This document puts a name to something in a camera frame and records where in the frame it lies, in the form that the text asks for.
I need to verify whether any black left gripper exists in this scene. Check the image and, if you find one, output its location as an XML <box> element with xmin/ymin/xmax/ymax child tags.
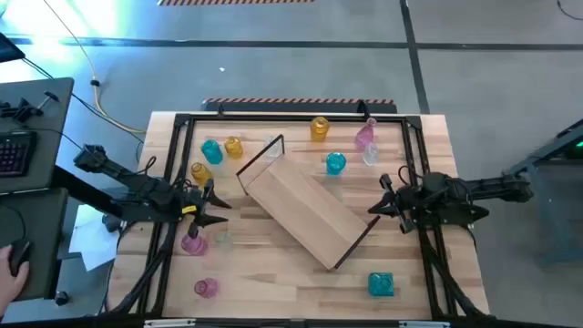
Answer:
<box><xmin>175</xmin><ymin>179</ymin><xmax>232</xmax><ymax>238</ymax></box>

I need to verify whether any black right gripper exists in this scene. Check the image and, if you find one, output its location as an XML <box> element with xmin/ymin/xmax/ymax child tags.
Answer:
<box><xmin>366</xmin><ymin>174</ymin><xmax>429</xmax><ymax>234</ymax></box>

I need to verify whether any small round clear vase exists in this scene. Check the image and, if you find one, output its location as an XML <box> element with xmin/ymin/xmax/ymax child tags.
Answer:
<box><xmin>214</xmin><ymin>231</ymin><xmax>234</xmax><ymax>251</ymax></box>

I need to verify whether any yellow ribbed glass vase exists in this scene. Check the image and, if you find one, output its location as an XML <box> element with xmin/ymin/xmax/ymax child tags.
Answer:
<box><xmin>189</xmin><ymin>161</ymin><xmax>214</xmax><ymax>187</ymax></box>

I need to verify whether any teal diamond-pattern glass vase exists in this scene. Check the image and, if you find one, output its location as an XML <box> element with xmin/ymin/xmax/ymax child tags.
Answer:
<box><xmin>200</xmin><ymin>138</ymin><xmax>224</xmax><ymax>166</ymax></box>

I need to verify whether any teal round bottle vase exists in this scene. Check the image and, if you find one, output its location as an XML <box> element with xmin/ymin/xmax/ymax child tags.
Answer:
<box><xmin>325</xmin><ymin>151</ymin><xmax>347</xmax><ymax>177</ymax></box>

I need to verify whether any tall pink glass vase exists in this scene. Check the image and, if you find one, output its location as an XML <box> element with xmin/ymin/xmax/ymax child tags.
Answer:
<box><xmin>354</xmin><ymin>117</ymin><xmax>378</xmax><ymax>152</ymax></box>

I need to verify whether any yellow tall textured vase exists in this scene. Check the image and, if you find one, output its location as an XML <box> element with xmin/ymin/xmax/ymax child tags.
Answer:
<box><xmin>310</xmin><ymin>116</ymin><xmax>331</xmax><ymax>143</ymax></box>

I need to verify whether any wooden shelf with black legs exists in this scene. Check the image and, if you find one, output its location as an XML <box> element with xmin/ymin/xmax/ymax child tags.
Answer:
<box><xmin>235</xmin><ymin>133</ymin><xmax>382</xmax><ymax>271</ymax></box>

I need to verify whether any pink cylindrical glass vase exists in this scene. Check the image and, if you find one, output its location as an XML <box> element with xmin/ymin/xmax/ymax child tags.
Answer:
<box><xmin>180</xmin><ymin>231</ymin><xmax>210</xmax><ymax>257</ymax></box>

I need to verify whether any clear ribbed glass vase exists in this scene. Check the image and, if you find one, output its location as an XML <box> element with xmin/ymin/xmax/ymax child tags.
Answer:
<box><xmin>363</xmin><ymin>142</ymin><xmax>380</xmax><ymax>167</ymax></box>

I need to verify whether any yellow barrel glass vase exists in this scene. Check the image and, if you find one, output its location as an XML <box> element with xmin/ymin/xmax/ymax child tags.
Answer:
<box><xmin>223</xmin><ymin>136</ymin><xmax>244</xmax><ymax>160</ymax></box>

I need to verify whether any pink scalloped glass vase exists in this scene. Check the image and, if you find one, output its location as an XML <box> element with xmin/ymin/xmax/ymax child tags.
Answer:
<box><xmin>193</xmin><ymin>277</ymin><xmax>220</xmax><ymax>300</ymax></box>

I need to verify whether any teal square glass vase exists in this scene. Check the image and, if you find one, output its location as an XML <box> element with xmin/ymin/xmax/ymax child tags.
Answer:
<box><xmin>367</xmin><ymin>272</ymin><xmax>395</xmax><ymax>298</ymax></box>

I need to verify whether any white paper sheet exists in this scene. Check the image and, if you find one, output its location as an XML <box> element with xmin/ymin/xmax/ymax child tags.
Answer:
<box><xmin>67</xmin><ymin>203</ymin><xmax>120</xmax><ymax>272</ymax></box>

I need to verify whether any black hazard-striped floor mat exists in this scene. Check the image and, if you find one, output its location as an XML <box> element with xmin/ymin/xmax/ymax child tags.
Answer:
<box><xmin>201</xmin><ymin>97</ymin><xmax>398</xmax><ymax>115</ymax></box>

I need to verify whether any black support beam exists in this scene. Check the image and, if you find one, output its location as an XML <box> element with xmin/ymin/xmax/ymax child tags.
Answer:
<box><xmin>48</xmin><ymin>164</ymin><xmax>125</xmax><ymax>219</ymax></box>

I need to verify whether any grey metal side table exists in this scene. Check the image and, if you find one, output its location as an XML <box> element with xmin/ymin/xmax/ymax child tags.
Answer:
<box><xmin>502</xmin><ymin>118</ymin><xmax>583</xmax><ymax>268</ymax></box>

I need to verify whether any dark grey desk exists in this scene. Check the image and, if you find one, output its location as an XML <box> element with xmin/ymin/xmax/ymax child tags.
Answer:
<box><xmin>0</xmin><ymin>187</ymin><xmax>69</xmax><ymax>302</ymax></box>

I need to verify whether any black computer mouse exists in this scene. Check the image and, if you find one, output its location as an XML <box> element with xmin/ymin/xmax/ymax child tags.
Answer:
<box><xmin>8</xmin><ymin>239</ymin><xmax>32</xmax><ymax>278</ymax></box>

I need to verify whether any black keyboard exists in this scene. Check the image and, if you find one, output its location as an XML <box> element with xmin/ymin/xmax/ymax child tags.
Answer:
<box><xmin>0</xmin><ymin>130</ymin><xmax>38</xmax><ymax>179</ymax></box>

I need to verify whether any black desk clamp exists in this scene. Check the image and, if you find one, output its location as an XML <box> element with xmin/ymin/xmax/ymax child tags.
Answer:
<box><xmin>0</xmin><ymin>90</ymin><xmax>60</xmax><ymax>123</ymax></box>

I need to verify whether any person's hand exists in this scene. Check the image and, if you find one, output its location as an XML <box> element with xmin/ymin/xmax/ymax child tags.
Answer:
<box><xmin>0</xmin><ymin>244</ymin><xmax>31</xmax><ymax>315</ymax></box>

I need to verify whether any black laptop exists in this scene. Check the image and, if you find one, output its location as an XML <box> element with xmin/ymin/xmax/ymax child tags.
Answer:
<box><xmin>0</xmin><ymin>32</ymin><xmax>26</xmax><ymax>64</ymax></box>

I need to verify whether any silver metal bracket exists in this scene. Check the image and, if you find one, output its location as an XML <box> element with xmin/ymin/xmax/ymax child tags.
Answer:
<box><xmin>143</xmin><ymin>318</ymin><xmax>197</xmax><ymax>328</ymax></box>
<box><xmin>398</xmin><ymin>320</ymin><xmax>451</xmax><ymax>328</ymax></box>

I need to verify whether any yellow floor cable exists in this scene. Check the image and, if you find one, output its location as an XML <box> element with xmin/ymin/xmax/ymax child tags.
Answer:
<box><xmin>42</xmin><ymin>0</ymin><xmax>148</xmax><ymax>135</ymax></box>

